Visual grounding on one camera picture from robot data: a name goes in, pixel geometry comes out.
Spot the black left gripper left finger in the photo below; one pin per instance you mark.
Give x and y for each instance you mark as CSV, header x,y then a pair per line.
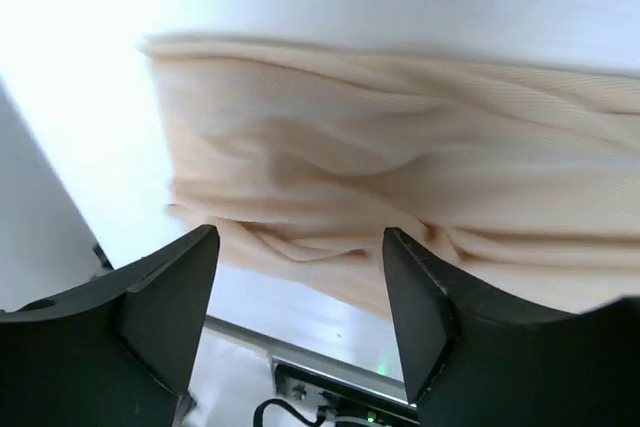
x,y
116,351

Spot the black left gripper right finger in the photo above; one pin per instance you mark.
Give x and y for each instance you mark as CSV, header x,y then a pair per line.
x,y
474,355

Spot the beige trousers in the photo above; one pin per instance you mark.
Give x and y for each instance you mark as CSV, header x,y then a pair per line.
x,y
301,156

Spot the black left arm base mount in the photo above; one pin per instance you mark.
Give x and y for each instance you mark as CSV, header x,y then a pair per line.
x,y
313,398

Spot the aluminium table rail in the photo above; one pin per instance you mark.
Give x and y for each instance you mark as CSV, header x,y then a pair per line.
x,y
367,360

